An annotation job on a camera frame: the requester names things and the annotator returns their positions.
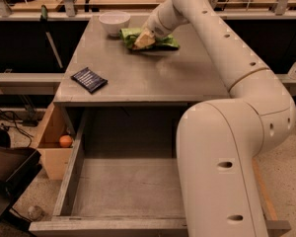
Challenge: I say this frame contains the light wooden box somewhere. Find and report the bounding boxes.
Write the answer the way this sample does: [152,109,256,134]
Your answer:
[35,104,72,180]

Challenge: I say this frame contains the metal rail frame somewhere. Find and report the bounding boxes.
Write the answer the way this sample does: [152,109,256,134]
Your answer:
[0,0,296,22]

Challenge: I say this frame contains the foam padded gripper finger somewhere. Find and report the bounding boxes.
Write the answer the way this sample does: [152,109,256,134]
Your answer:
[133,29,155,49]

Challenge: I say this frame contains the small grey floor ball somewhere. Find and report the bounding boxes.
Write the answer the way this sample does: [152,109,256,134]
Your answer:
[28,205,44,221]

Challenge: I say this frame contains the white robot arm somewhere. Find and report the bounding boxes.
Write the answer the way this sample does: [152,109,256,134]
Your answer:
[136,0,296,237]

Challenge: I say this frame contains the black bin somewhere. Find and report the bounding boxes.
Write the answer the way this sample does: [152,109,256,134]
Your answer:
[0,128,41,232]

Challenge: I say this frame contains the black floor cable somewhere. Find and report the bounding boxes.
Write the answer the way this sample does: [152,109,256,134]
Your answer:
[0,89,35,148]

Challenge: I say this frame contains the white ceramic bowl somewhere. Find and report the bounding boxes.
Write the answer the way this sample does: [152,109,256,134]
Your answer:
[99,11,130,37]

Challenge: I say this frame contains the orange ball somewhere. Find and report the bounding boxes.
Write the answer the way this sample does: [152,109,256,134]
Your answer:
[59,135,73,148]

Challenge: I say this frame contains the open grey top drawer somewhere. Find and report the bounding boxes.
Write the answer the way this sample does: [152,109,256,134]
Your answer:
[30,108,290,237]

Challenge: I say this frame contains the grey cabinet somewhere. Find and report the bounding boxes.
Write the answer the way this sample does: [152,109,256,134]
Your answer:
[53,15,231,140]

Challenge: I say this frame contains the dark blue snack packet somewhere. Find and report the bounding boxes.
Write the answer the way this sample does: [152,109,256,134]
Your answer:
[71,67,108,94]

